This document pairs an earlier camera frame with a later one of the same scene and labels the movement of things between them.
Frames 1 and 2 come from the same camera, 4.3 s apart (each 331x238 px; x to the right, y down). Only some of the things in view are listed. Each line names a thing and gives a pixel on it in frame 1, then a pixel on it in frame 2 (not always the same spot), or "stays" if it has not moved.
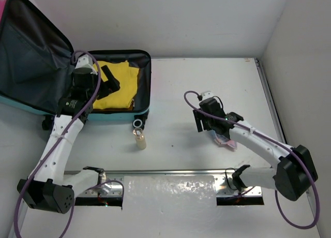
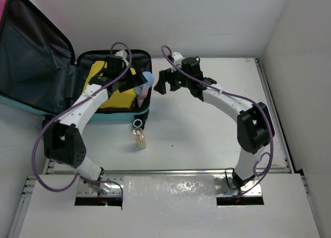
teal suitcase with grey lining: x=36 y=65 stays
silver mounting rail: x=114 y=182 stays
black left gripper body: x=91 y=91 to x=124 y=69
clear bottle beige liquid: x=140 y=140 stays
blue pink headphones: x=220 y=139 to x=141 y=91
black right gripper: x=197 y=116 to x=166 y=75
